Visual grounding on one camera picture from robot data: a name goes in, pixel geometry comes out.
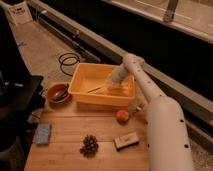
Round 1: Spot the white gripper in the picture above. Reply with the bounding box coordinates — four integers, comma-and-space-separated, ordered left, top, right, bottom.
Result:
106, 64, 129, 87

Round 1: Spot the white long-handled brush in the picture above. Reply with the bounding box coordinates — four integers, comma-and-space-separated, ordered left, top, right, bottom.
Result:
87, 85, 105, 93

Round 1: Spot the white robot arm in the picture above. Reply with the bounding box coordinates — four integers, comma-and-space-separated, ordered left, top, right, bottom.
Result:
109, 53, 195, 171

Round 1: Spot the yellow plastic tray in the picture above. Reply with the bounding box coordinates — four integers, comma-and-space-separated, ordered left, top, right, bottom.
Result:
68, 63, 135, 106

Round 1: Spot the small brown bottle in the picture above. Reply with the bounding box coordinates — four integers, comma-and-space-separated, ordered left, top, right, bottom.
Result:
133, 104, 145, 113

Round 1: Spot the orange fruit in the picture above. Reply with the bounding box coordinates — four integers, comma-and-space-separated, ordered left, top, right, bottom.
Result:
116, 110, 129, 123

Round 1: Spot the green item in bowl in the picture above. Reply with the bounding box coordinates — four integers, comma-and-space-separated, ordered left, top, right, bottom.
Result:
52, 89, 68, 101

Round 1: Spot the brown ceramic bowl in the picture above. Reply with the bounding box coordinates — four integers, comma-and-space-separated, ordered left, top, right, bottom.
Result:
45, 83, 70, 104

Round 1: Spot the black and tan eraser block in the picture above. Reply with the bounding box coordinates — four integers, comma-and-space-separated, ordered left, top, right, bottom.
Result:
114, 132, 139, 151

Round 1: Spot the bunch of dark grapes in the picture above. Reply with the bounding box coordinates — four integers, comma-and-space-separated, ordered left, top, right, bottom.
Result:
80, 135, 99, 157

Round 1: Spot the blue sponge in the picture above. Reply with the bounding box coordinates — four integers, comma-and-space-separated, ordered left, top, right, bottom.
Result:
35, 123, 51, 145

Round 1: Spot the white paper bag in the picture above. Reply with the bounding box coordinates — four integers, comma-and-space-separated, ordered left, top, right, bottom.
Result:
7, 1, 33, 26

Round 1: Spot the black coiled cable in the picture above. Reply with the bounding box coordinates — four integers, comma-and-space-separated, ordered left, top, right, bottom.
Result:
58, 52, 82, 77

